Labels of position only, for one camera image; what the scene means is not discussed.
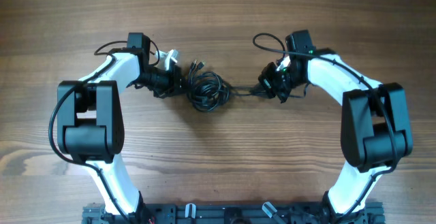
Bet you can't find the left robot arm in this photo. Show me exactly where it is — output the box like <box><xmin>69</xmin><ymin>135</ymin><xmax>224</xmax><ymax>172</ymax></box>
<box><xmin>48</xmin><ymin>33</ymin><xmax>185</xmax><ymax>223</ymax></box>

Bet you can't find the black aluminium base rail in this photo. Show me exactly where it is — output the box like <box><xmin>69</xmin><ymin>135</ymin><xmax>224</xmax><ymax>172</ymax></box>
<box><xmin>81</xmin><ymin>202</ymin><xmax>386</xmax><ymax>224</ymax></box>

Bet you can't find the camera cable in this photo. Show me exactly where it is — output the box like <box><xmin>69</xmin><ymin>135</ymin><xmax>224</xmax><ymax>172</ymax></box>
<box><xmin>252</xmin><ymin>32</ymin><xmax>399</xmax><ymax>224</ymax></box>
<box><xmin>48</xmin><ymin>39</ymin><xmax>161</xmax><ymax>224</ymax></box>

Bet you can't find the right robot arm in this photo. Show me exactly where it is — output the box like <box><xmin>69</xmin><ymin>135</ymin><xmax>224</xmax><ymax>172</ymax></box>
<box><xmin>258</xmin><ymin>30</ymin><xmax>413</xmax><ymax>223</ymax></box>

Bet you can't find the right camera cable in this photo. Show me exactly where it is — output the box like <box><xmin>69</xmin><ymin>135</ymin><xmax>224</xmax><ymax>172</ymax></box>
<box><xmin>252</xmin><ymin>32</ymin><xmax>399</xmax><ymax>224</ymax></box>

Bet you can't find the left camera cable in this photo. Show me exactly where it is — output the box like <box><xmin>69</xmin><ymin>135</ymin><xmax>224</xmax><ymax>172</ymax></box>
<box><xmin>48</xmin><ymin>39</ymin><xmax>161</xmax><ymax>224</ymax></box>

